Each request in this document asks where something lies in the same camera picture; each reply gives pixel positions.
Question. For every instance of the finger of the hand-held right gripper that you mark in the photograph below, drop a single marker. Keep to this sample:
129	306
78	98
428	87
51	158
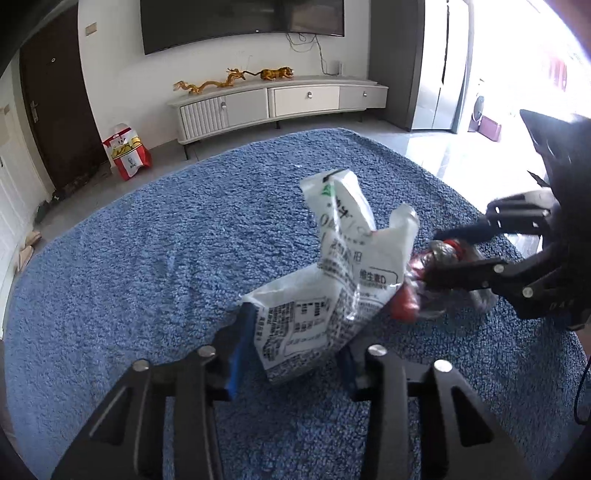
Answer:
498	221
466	274

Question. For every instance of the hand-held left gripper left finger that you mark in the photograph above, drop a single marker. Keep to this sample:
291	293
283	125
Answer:
238	364

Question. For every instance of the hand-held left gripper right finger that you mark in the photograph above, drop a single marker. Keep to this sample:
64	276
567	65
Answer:
348	369

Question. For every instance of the crushed clear and red bottle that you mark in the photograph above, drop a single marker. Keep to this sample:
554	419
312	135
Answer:
408	300

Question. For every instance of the white printed plastic bag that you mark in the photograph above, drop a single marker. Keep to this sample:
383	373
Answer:
341	263

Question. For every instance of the purple box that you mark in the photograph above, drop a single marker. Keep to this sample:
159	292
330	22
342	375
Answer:
490	128

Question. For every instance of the white washing machine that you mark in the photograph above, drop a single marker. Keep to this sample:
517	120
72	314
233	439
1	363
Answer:
477	108

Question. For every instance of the blue shaggy rug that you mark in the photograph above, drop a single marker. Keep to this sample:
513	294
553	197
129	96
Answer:
138	258

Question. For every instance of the silver refrigerator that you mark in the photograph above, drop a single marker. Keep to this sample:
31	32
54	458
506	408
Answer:
438	69

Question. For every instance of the white router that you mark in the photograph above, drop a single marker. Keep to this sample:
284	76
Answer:
339	68

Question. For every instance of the white tv cabinet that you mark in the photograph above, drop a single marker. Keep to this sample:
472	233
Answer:
295	99

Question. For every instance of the red and white gift bag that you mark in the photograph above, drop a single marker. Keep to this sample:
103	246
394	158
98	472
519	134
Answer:
127	154

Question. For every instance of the beige slippers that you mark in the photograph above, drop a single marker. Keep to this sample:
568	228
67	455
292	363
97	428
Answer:
27	251

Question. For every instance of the gold tiger figurine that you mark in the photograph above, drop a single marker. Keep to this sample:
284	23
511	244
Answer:
276	74

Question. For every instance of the white panelled door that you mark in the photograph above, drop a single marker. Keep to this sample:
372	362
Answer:
16	194

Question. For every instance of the gold dragon figurine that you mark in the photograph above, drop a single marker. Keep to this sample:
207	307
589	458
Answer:
207	84

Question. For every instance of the dark brown door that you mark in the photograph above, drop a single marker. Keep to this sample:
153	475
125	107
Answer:
60	101

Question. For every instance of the black wall television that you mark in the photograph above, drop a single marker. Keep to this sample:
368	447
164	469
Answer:
240	23

